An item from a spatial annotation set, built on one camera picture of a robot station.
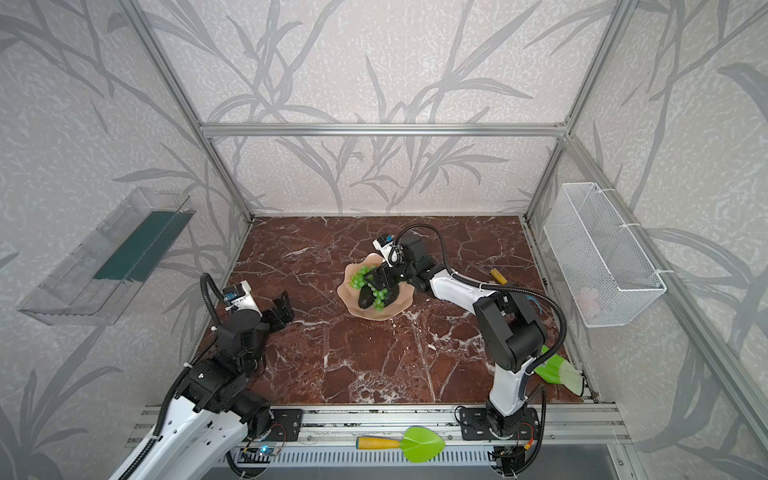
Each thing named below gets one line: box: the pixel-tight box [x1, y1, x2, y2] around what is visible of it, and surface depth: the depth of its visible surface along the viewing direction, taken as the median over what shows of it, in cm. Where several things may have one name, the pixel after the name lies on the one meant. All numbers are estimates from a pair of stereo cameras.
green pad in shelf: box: [94, 211, 195, 282], surface depth 69 cm
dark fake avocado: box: [358, 285, 375, 309], surface depth 93 cm
